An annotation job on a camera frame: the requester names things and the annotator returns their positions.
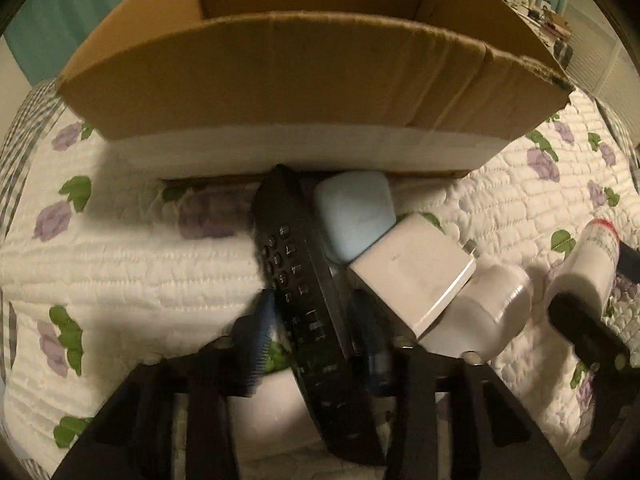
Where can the white power adapter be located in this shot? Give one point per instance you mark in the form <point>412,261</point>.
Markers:
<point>405,270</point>

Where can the white round object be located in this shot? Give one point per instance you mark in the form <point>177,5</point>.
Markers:
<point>275,410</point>

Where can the teal curtain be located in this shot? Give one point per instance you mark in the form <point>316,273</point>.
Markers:
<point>60,10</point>

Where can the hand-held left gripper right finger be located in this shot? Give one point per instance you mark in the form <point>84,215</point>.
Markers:
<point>376,360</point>

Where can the black remote control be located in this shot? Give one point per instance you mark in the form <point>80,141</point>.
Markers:
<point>295,270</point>

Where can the white floral quilt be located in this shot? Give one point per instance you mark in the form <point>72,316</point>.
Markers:
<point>125,270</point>

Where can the white louvered door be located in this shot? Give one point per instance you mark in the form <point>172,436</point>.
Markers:
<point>602,50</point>

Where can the white plastic jar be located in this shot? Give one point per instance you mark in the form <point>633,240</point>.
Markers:
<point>492,310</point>

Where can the cluttered dresser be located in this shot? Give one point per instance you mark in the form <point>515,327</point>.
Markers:
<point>547,22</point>

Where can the brown cardboard box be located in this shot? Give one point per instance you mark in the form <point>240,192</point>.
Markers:
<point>310,80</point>

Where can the white bottle with red label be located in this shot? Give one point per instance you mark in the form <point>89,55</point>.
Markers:
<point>585,270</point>

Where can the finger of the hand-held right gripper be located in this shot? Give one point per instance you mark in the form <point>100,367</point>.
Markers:
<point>631,262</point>
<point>585,330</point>

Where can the light blue earbud case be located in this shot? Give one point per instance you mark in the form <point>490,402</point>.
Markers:
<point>350,215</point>

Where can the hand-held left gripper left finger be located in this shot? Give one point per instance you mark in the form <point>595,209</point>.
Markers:
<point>263,327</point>

